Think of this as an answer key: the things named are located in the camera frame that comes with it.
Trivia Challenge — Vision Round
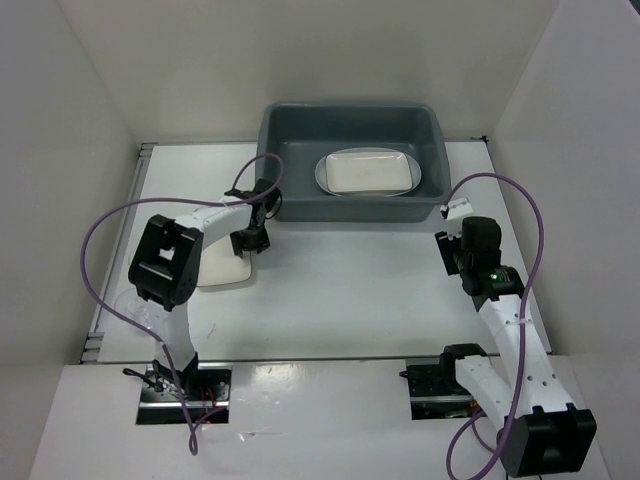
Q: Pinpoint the rectangular white plate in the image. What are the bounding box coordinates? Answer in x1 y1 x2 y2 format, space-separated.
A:
197 236 252 288
324 150 413 194

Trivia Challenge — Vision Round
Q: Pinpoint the large oval white plate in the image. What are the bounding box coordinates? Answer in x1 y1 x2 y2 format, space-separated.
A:
314 147 422 197

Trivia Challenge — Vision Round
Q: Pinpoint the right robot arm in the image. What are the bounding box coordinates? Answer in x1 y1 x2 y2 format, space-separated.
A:
436 215 597 478

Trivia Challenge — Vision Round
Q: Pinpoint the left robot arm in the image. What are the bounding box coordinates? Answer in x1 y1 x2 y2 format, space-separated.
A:
128 179 281 400

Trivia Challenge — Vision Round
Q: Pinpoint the grey plastic bin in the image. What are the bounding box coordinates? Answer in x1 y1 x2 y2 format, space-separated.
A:
255 101 452 223

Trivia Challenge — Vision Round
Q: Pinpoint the clear glass cup front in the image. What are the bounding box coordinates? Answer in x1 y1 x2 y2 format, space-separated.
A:
115 288 161 331

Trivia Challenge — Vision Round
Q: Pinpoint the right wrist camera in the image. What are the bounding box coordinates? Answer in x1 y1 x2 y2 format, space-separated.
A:
440 197 474 238

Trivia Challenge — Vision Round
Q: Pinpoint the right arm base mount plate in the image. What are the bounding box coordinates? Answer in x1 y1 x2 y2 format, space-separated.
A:
399 357 478 421

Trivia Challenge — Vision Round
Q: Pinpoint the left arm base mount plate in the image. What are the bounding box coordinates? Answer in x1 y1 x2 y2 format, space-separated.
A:
128 363 232 426

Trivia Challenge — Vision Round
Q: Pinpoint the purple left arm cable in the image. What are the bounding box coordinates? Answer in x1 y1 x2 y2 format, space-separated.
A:
80 153 286 456

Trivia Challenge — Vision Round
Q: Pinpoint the aluminium table edge rail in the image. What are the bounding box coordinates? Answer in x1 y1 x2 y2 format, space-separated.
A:
79 142 157 364

